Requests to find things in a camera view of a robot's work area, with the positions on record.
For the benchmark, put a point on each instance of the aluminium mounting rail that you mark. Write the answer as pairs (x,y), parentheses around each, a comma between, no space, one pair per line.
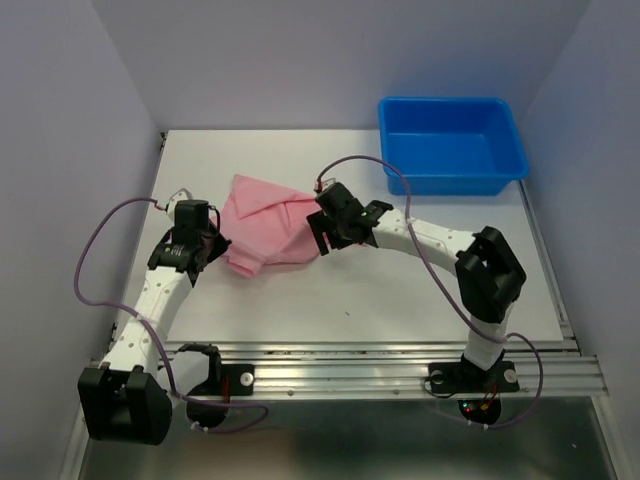
(394,371)

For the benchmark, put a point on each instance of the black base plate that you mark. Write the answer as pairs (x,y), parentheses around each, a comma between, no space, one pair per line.
(446,379)
(227,380)

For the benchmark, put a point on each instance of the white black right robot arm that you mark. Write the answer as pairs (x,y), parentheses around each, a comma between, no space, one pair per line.
(477,272)

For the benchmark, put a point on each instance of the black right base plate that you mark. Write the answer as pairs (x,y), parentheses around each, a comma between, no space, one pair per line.
(446,379)

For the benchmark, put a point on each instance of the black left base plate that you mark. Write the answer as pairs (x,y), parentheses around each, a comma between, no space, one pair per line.
(227,380)

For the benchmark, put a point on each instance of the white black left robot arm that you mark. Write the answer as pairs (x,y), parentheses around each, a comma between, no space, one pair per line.
(121,398)

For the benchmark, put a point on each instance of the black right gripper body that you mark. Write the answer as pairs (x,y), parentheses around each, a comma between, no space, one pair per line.
(339,227)

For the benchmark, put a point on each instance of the blue plastic bin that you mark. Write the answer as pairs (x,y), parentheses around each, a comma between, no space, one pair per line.
(450,146)

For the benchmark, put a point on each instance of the pink t-shirt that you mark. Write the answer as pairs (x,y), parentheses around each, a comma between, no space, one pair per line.
(267,225)

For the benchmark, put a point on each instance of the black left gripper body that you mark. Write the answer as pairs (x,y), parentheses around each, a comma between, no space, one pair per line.
(212,227)

